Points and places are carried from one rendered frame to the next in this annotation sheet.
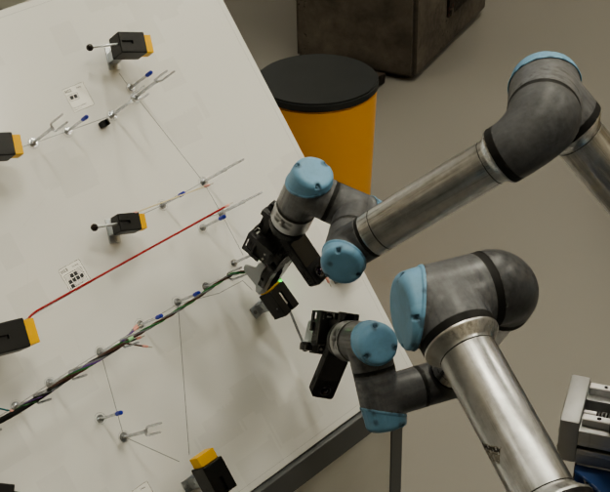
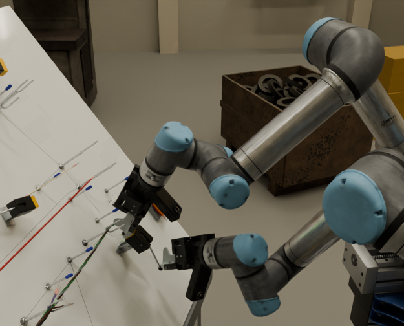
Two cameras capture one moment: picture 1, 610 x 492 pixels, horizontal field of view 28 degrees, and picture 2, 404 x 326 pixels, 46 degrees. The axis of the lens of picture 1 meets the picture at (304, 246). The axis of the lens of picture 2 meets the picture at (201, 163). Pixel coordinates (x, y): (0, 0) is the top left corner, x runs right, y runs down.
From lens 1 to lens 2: 1.22 m
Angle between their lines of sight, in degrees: 24
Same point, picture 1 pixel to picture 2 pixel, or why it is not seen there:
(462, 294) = (399, 185)
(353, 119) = not seen: hidden behind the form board
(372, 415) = (261, 304)
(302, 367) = (156, 282)
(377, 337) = (256, 244)
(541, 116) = (372, 48)
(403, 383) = (273, 273)
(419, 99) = not seen: hidden behind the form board
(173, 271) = (59, 237)
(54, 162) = not seen: outside the picture
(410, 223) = (282, 149)
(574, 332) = (205, 224)
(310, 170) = (177, 130)
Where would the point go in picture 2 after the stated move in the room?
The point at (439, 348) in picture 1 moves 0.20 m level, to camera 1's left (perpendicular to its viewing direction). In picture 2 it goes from (403, 234) to (303, 273)
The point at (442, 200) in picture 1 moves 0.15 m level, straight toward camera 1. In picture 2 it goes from (306, 125) to (351, 157)
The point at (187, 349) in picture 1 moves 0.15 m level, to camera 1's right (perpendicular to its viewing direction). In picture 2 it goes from (86, 295) to (145, 275)
